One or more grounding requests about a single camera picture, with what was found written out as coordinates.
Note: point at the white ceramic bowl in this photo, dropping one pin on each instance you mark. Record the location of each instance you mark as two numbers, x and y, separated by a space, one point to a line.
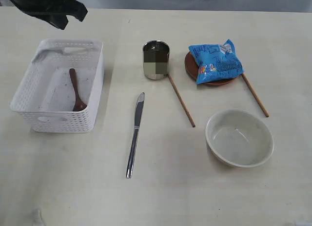
239 139

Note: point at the brown wooden spoon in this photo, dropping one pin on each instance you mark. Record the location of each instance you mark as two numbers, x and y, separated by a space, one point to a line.
79 104

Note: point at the white perforated plastic basket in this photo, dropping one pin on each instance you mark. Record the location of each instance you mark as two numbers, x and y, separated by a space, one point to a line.
45 96

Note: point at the brown wooden chopstick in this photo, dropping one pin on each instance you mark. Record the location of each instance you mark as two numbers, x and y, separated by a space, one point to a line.
181 101
253 92

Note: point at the shiny steel cup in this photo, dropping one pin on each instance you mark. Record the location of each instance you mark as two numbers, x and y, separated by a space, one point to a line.
155 59

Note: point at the blue snack packet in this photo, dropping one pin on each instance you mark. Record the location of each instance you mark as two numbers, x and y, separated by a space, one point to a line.
216 62

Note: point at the round brown wooden plate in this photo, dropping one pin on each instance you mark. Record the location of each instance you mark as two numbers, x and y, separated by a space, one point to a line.
192 70

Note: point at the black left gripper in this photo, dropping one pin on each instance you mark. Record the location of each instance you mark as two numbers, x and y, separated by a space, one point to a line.
53 12

